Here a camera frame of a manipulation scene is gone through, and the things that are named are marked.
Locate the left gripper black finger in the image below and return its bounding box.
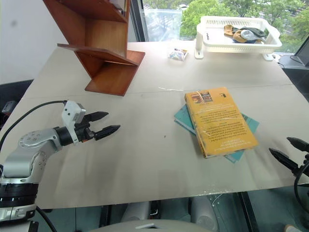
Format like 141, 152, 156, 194
94, 124, 121, 142
84, 111, 110, 124

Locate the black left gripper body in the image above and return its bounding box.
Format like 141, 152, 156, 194
74, 120, 96, 144

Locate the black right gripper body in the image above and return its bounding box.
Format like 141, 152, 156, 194
299, 152, 309, 178

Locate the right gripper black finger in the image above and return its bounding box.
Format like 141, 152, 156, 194
268, 147, 302, 175
286, 136, 309, 153

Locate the yellow paperback book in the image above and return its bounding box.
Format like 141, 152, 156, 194
184, 87, 260, 159

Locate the teal book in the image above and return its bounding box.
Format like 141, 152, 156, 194
173, 104, 260, 164

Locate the wooden shelf stand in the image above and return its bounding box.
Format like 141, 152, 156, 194
42, 0, 146, 97

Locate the black table leg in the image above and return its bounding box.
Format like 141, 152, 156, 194
238, 191, 257, 232

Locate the brown shoe tip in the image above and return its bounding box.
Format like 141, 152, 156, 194
283, 224, 304, 232

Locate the black side desk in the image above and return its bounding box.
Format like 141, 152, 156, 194
277, 54, 309, 100

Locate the clear tape strip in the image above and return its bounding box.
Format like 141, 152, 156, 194
157, 86, 184, 92

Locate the black low cabinet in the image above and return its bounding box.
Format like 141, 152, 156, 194
0, 79, 35, 132

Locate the grey rounded shape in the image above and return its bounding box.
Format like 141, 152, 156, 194
190, 194, 216, 226
120, 200, 151, 222

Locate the dark monitor screen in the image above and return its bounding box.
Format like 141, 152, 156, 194
290, 41, 309, 67

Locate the small white snack packet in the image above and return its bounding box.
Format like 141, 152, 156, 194
168, 47, 189, 61

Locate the white plastic basket rack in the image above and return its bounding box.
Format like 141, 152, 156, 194
194, 15, 283, 61

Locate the grey cloth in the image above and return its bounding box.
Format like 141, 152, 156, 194
240, 29, 257, 41

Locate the dark green cloth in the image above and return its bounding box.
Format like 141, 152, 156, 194
240, 27, 266, 39

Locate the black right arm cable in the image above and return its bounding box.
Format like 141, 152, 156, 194
294, 162, 309, 207

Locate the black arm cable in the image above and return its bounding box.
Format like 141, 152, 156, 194
294, 162, 309, 207
0, 100, 68, 151

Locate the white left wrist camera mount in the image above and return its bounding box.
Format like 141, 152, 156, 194
61, 100, 86, 143

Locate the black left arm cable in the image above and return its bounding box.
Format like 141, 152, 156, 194
0, 100, 68, 151

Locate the black torso cable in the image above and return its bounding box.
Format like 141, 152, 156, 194
28, 205, 58, 232

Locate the black window frame post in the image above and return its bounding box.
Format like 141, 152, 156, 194
129, 0, 150, 43

